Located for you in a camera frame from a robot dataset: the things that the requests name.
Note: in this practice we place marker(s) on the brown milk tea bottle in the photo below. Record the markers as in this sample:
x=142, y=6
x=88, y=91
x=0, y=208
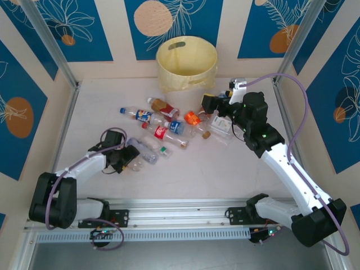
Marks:
x=202, y=116

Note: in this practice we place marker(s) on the small clear plastic bottle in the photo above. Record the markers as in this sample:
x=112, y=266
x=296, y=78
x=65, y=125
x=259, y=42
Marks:
x=137, y=166

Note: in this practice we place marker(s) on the crushed clear plastic bottle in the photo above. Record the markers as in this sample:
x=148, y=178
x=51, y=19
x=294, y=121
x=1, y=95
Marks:
x=147, y=154

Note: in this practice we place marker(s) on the orange label bottle brown cap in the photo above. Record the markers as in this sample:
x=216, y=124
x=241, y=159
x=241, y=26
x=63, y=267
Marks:
x=192, y=118

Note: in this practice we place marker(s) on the clear bottle white green label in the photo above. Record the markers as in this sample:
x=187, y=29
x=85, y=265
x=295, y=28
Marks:
x=220, y=125

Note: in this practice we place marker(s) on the clear bottle with green cap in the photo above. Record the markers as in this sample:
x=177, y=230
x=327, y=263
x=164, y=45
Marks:
x=164, y=151

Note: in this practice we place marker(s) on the red label cola bottle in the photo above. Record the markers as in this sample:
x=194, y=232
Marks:
x=160, y=132

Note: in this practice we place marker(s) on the Pepsi bottle with blue cap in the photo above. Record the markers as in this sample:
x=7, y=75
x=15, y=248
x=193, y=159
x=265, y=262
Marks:
x=143, y=115

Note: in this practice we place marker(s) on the blue label bottle white cap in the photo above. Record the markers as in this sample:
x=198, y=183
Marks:
x=175, y=127

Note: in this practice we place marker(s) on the brown tea bottle red label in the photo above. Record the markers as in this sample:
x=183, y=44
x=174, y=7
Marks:
x=164, y=108

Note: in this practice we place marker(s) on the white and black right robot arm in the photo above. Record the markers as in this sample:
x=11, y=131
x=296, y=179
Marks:
x=284, y=166

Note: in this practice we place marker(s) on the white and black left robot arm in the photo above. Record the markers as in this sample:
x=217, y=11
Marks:
x=90, y=166

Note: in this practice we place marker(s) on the white plastic bin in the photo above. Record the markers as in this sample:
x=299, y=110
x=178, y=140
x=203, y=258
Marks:
x=182, y=98

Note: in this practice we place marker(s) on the cream plastic bucket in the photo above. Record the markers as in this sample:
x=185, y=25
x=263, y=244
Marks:
x=185, y=59

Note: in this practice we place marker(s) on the small circuit board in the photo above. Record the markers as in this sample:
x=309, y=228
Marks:
x=102, y=233
x=257, y=236

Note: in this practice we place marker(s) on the grey metal shelf plate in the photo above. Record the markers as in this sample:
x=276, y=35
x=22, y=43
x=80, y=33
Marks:
x=182, y=258

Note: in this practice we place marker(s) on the aluminium table edge rail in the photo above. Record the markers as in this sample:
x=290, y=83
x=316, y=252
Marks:
x=284, y=112
x=67, y=121

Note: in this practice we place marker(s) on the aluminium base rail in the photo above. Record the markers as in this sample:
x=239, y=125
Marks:
x=174, y=211

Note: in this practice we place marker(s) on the aluminium frame post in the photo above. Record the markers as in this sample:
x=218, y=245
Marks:
x=296, y=42
x=22, y=250
x=339, y=261
x=54, y=47

